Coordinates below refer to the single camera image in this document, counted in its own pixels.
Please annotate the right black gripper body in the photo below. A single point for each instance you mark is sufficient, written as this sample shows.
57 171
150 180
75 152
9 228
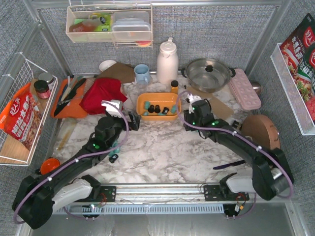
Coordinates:
188 120

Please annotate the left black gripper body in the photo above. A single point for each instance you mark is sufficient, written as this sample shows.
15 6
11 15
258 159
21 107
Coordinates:
131 120

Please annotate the brown cardboard sheet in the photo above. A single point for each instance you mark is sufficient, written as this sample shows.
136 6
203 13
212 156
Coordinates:
220 109

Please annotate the black coffee capsule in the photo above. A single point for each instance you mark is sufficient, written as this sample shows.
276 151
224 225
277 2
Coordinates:
113 158
165 110
154 109

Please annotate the orange plastic storage basket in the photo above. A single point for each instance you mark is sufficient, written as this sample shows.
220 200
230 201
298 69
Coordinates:
163 99

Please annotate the red cloth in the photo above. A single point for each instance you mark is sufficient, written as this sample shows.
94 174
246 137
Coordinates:
106 89

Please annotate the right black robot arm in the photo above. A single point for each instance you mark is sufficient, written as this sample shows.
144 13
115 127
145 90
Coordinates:
271 175

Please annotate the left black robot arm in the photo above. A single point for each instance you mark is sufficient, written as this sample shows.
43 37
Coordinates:
38 198

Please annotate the small brown cardboard piece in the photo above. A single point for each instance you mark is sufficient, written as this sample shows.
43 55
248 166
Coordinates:
198 92

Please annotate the yellow spice bottle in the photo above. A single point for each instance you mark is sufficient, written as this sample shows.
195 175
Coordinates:
174 86

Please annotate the steel pot with glass lid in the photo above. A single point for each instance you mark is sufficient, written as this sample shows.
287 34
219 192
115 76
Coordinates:
207 75

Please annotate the pink egg tray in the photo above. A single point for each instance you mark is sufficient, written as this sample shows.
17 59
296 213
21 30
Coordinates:
243 91

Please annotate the brown folded cloth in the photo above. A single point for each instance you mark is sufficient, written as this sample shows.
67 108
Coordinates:
119 71

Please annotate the light blue mug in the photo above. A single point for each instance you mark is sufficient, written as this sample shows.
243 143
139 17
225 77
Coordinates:
142 73

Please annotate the round wooden board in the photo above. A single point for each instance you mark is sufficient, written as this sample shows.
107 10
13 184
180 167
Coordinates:
262 131

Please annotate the orange cutting board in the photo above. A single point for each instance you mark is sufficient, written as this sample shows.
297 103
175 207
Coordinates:
72 109

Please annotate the white thermos jug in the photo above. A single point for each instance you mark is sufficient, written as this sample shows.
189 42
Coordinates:
167 62

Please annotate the white small bowl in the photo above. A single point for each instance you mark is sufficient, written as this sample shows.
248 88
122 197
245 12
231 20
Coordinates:
106 64

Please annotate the orange round object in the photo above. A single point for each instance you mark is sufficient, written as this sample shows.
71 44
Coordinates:
49 165

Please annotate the silver lid jar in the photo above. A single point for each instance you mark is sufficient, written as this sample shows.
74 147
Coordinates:
45 76

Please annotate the red lid jar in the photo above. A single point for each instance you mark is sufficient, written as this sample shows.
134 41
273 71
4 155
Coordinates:
42 89

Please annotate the clear lidded food containers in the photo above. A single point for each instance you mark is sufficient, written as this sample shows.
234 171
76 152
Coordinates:
129 26

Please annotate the orange snack bag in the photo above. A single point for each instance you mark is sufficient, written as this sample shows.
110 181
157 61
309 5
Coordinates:
20 119

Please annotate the green seasoning packet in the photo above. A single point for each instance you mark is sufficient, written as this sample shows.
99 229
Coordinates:
305 80

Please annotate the red seasoning packet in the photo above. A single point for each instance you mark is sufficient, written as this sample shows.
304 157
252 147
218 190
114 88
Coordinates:
294 47

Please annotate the purple handled utensil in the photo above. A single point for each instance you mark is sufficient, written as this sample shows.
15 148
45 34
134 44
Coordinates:
237 163

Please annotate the black handled knife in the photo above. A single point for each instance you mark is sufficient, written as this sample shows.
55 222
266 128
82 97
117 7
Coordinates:
72 92

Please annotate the white wall storage basket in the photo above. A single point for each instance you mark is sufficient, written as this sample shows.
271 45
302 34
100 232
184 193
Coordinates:
92 23

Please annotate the right white wire basket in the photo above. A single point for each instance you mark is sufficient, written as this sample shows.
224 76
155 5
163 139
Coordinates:
301 114

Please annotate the white wire basket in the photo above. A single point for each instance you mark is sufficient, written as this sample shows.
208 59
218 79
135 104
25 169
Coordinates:
301 114
12 152

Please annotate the left white wire basket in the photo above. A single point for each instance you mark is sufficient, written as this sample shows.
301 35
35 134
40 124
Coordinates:
12 152

